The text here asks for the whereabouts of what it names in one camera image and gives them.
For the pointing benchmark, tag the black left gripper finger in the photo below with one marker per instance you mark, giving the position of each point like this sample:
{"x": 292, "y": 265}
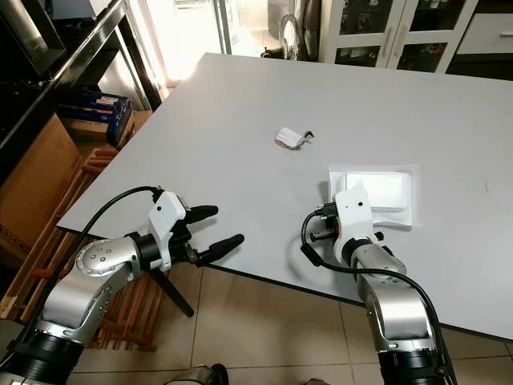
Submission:
{"x": 223, "y": 245}
{"x": 202, "y": 212}

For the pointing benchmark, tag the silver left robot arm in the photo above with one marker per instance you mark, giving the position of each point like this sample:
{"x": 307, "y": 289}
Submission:
{"x": 96, "y": 277}

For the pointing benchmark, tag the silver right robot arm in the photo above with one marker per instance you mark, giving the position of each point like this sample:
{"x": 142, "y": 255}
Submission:
{"x": 401, "y": 313}

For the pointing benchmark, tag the black metal table leg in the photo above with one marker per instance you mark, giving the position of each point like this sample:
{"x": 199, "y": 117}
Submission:
{"x": 172, "y": 293}

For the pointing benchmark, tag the white foam food tray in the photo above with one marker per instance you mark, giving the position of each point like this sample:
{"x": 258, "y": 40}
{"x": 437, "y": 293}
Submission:
{"x": 393, "y": 188}

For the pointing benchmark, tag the robot left leg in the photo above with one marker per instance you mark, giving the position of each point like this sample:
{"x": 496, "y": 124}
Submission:
{"x": 199, "y": 375}

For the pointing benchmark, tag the blue printed carton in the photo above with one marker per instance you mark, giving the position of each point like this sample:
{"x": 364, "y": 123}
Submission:
{"x": 100, "y": 112}

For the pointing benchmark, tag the wooden slatted rack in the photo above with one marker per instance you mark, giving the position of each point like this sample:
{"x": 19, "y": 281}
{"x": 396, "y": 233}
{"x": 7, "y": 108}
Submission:
{"x": 40, "y": 265}

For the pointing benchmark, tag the large brown cardboard box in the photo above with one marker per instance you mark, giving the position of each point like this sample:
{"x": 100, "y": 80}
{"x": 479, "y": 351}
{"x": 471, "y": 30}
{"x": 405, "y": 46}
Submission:
{"x": 40, "y": 184}

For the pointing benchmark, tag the white standing fan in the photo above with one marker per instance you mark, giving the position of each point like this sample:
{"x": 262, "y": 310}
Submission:
{"x": 291, "y": 36}

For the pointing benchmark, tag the black metal shelf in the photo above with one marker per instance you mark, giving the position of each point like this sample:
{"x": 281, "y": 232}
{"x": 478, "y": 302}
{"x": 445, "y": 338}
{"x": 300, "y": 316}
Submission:
{"x": 64, "y": 72}

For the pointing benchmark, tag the white glass door cabinet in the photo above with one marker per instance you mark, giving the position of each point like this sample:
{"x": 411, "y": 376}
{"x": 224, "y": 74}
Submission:
{"x": 401, "y": 32}

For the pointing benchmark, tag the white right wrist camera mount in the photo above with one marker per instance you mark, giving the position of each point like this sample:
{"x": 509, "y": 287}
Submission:
{"x": 354, "y": 216}

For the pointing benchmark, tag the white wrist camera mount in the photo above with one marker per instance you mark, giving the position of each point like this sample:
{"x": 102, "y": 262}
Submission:
{"x": 354, "y": 216}
{"x": 168, "y": 220}

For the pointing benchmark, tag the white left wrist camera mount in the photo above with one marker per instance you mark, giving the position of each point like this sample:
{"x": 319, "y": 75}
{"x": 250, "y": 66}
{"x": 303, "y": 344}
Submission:
{"x": 168, "y": 220}

